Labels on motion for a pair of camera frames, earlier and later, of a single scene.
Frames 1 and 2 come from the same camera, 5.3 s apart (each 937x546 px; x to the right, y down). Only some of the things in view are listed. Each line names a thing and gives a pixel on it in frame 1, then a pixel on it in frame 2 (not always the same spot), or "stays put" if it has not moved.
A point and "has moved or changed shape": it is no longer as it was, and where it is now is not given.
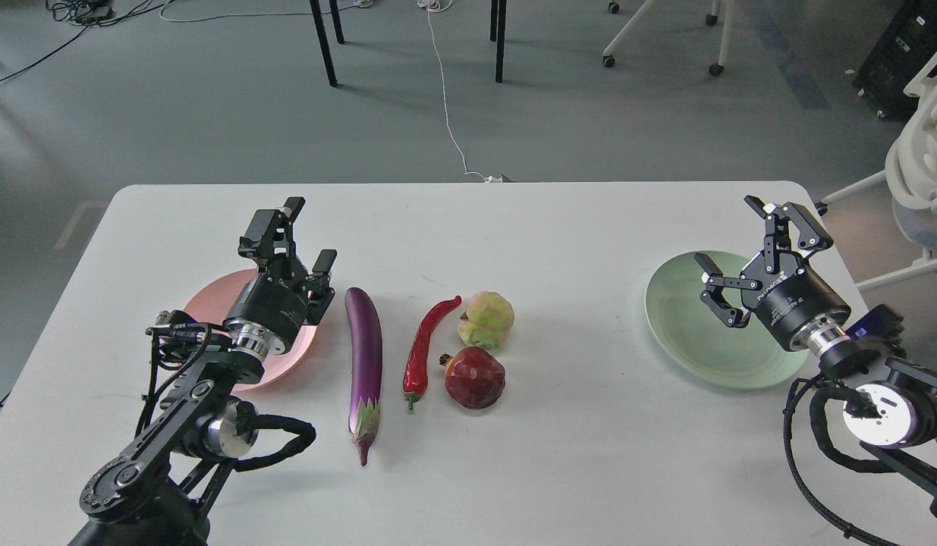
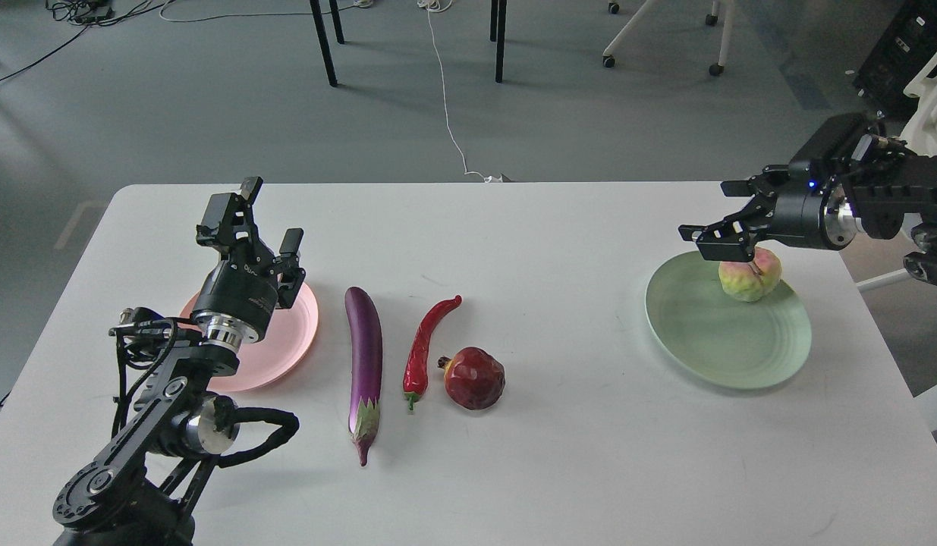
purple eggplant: [365, 368] stays put
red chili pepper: [416, 367] stays put
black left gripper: [271, 311] -> [240, 296]
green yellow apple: [488, 321] has moved or changed shape
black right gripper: [799, 305] -> [822, 216]
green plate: [696, 343] stays put
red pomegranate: [473, 378] stays put
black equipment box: [916, 30] stays put
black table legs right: [499, 21] stays put
